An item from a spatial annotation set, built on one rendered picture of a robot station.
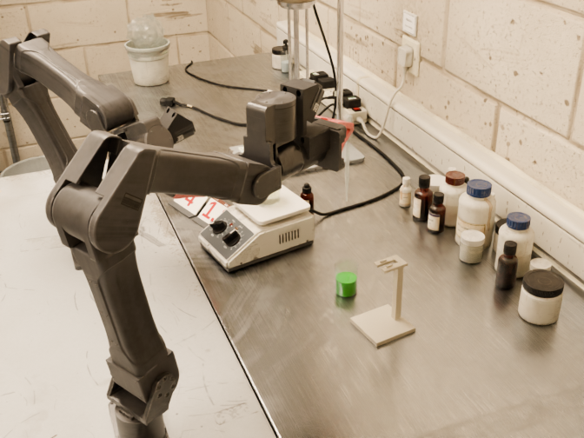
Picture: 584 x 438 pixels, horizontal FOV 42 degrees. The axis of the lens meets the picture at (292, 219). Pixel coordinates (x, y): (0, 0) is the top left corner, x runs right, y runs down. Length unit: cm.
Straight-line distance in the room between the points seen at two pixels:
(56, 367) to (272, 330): 36
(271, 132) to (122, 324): 33
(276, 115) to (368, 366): 43
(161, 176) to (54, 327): 54
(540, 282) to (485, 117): 49
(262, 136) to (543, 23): 67
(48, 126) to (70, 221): 66
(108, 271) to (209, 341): 43
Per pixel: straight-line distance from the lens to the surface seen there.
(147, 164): 86
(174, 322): 133
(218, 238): 148
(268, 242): 145
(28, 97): 152
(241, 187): 100
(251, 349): 126
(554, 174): 153
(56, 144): 151
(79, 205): 86
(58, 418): 120
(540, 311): 134
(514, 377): 124
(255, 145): 105
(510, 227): 142
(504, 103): 164
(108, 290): 91
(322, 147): 112
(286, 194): 153
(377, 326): 129
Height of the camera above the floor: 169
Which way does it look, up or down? 29 degrees down
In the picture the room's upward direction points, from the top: 1 degrees counter-clockwise
